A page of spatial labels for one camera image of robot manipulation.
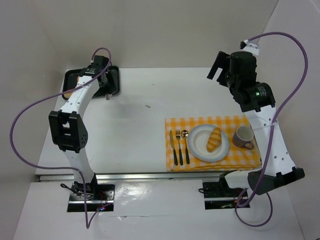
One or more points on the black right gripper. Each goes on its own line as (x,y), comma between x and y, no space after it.
(222,66)

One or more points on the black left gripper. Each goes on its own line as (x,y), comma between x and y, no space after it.
(105,83)

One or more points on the metal tongs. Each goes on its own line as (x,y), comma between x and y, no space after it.
(108,96)

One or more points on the striped bread roll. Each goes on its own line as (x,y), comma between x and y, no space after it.
(214,140)

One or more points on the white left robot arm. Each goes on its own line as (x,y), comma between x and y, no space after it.
(67,128)

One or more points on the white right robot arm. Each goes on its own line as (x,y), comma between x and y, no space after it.
(257,103)

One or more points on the round bread bun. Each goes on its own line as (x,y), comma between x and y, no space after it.
(67,95)

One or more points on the black tray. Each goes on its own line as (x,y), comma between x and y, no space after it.
(71,80)

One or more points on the purple mug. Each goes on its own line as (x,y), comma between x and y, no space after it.
(242,138)

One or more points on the white blue-rimmed plate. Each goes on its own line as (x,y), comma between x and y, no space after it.
(197,141)

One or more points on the gold spoon black handle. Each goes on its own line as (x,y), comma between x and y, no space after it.
(185,135)

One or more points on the gold fork black handle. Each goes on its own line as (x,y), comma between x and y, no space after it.
(178,138)

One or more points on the gold knife black handle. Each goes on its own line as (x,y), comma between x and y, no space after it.
(173,147)

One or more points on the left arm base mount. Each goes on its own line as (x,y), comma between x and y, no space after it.
(105,195)

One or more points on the aluminium rail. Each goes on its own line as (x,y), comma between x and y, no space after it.
(157,176)

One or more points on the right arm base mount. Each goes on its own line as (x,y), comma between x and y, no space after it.
(212,191)

